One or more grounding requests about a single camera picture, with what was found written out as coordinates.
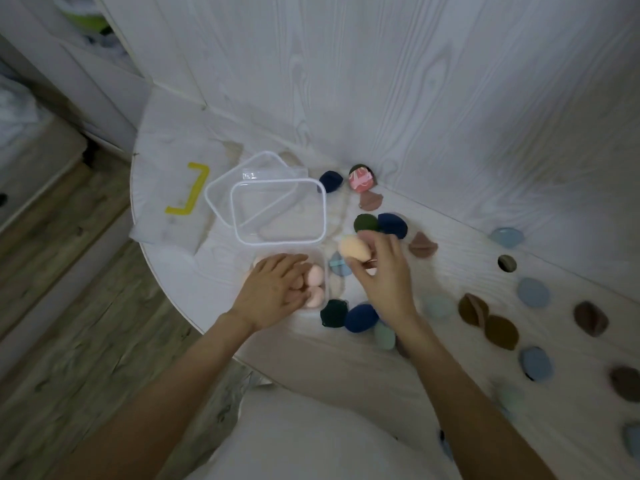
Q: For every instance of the person's left hand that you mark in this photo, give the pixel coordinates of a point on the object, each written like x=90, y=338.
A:
x=267, y=292

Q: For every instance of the person's right hand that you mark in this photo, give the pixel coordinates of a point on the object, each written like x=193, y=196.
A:
x=387, y=284

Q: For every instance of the person's left fingers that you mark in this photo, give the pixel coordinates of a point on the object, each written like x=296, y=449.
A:
x=292, y=274

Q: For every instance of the person's right thumb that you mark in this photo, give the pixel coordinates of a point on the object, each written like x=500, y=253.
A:
x=359, y=272

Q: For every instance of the peach makeup sponge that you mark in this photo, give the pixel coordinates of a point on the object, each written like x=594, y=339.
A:
x=354, y=247

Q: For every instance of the person's right forearm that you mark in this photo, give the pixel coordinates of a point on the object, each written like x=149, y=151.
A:
x=465, y=399

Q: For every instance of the person's left forearm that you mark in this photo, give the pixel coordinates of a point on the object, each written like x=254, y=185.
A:
x=165, y=394

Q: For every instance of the pink makeup sponge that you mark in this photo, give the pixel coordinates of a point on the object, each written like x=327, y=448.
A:
x=315, y=275
x=316, y=297

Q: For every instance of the light blue ribboned powder puff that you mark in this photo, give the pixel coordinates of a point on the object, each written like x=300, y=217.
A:
x=336, y=264

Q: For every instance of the clear plastic storage box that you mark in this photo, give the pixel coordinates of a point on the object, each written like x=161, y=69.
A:
x=320, y=262

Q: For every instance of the clear plastic container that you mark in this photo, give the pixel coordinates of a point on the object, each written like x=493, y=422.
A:
x=280, y=234

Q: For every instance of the navy powder puff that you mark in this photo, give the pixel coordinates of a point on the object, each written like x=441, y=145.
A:
x=393, y=224
x=361, y=318
x=330, y=181

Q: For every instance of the dark green powder puff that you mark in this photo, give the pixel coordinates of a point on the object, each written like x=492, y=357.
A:
x=333, y=313
x=365, y=223

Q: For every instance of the mauve powder puff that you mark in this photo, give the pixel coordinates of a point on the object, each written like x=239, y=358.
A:
x=423, y=245
x=371, y=201

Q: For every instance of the pale green powder puff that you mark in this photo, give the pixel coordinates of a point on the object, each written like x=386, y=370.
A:
x=508, y=398
x=384, y=337

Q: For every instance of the pale teal powder puff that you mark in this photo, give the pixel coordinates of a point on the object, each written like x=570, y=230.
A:
x=438, y=307

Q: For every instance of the pink patterned powder puff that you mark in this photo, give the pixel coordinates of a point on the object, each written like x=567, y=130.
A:
x=361, y=180

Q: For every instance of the clear plastic lid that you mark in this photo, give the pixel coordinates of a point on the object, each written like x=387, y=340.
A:
x=235, y=177

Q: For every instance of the yellow tape mark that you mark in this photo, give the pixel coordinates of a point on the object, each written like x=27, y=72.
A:
x=199, y=180

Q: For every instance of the white cloth sheet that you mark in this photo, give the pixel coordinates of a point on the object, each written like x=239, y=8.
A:
x=170, y=164

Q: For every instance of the person's white clothing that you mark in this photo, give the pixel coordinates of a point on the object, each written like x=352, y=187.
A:
x=310, y=439

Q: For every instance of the dark brown powder puff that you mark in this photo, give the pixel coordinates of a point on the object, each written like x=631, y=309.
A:
x=626, y=384
x=591, y=319

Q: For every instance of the white cabinet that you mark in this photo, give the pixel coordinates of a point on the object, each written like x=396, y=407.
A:
x=85, y=79

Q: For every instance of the white bedding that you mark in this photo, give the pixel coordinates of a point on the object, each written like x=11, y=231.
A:
x=17, y=112

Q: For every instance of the green and white object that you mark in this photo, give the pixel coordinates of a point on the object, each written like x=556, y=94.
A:
x=86, y=15

